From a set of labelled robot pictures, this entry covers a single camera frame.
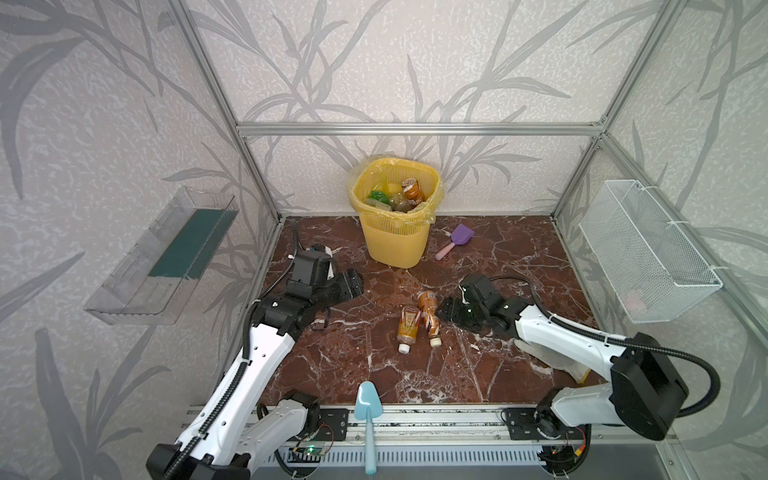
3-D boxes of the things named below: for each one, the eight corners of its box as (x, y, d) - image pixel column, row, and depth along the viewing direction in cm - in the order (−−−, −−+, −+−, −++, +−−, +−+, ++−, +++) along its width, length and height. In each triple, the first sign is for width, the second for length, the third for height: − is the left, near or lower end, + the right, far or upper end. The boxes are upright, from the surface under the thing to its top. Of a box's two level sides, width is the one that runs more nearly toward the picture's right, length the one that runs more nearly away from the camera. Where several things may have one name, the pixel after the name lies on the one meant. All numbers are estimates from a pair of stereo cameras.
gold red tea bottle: (393, 352, 87) (392, 345, 83) (401, 312, 95) (401, 304, 91) (413, 356, 86) (413, 350, 82) (419, 315, 94) (420, 308, 90)
